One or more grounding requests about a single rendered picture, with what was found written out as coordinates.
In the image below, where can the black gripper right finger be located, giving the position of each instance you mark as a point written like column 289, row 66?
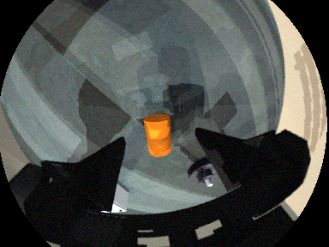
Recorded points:
column 230, row 156

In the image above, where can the black round pedestal with silver shaft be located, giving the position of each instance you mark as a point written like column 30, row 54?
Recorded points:
column 201, row 172

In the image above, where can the orange cylinder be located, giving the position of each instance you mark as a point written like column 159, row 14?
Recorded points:
column 158, row 134

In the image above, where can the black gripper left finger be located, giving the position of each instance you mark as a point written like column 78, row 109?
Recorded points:
column 95, row 176

